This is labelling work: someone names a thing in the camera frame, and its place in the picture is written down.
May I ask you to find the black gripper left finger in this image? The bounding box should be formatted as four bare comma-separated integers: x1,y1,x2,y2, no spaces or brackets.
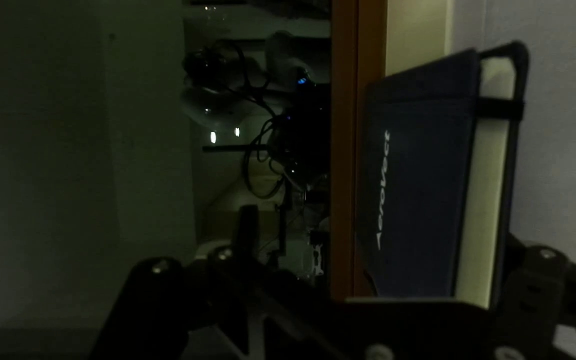
87,257,331,360

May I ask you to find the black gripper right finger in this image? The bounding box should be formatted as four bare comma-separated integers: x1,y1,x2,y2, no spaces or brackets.
341,239,576,360

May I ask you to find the black notebook with elastic band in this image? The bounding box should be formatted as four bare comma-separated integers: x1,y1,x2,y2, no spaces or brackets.
355,42,530,307

